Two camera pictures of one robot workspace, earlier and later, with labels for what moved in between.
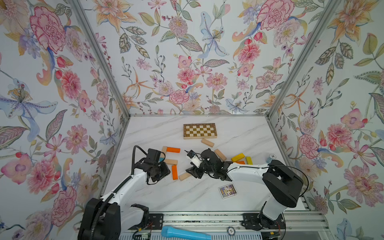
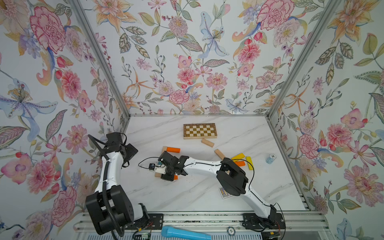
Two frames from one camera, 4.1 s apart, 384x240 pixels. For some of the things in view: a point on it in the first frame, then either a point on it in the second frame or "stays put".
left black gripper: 166,171 → 130,149
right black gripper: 195,172 → 170,178
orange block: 173,149 stays put
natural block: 222,157 stays put
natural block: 207,142 stays put
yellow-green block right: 249,160 stays put
